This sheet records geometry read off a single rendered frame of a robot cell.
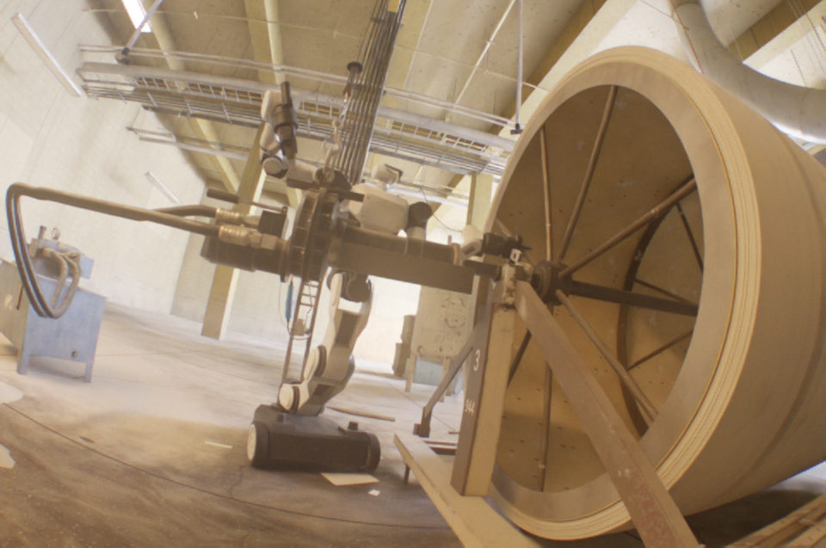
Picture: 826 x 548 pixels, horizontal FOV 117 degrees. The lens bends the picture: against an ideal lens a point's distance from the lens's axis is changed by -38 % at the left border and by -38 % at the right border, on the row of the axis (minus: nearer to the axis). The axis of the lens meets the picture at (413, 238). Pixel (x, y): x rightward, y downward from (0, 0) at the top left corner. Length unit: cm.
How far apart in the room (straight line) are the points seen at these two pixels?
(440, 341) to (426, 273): 463
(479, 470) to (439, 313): 466
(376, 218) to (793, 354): 148
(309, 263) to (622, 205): 177
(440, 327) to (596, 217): 386
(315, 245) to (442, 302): 480
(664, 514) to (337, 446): 144
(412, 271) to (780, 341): 96
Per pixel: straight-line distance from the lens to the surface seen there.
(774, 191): 93
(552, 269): 137
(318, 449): 183
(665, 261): 279
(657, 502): 73
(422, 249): 122
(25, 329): 239
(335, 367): 174
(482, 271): 131
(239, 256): 122
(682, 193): 99
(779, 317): 88
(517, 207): 214
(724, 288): 84
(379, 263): 116
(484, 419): 127
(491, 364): 126
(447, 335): 576
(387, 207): 168
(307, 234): 113
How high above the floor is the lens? 61
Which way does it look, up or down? 16 degrees up
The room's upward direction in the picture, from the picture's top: 10 degrees clockwise
